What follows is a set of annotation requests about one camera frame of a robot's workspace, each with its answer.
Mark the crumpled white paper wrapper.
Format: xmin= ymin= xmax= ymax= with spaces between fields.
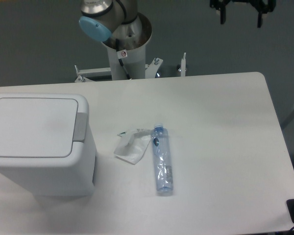
xmin=114 ymin=128 xmax=151 ymax=165

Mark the clear blue plastic bottle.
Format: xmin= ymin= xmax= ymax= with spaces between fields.
xmin=150 ymin=123 xmax=173 ymax=196

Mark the white plastic trash can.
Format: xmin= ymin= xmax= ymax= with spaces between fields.
xmin=0 ymin=93 xmax=97 ymax=196

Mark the grey lid push button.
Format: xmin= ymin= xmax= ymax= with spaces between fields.
xmin=73 ymin=113 xmax=88 ymax=142

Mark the white trash can lid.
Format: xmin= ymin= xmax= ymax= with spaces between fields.
xmin=0 ymin=98 xmax=78 ymax=158

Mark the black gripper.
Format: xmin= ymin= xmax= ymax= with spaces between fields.
xmin=209 ymin=0 xmax=276 ymax=28

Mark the black cable on pedestal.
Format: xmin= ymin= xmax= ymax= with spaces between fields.
xmin=115 ymin=38 xmax=133 ymax=80

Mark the white metal base frame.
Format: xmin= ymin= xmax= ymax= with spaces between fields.
xmin=74 ymin=52 xmax=188 ymax=83

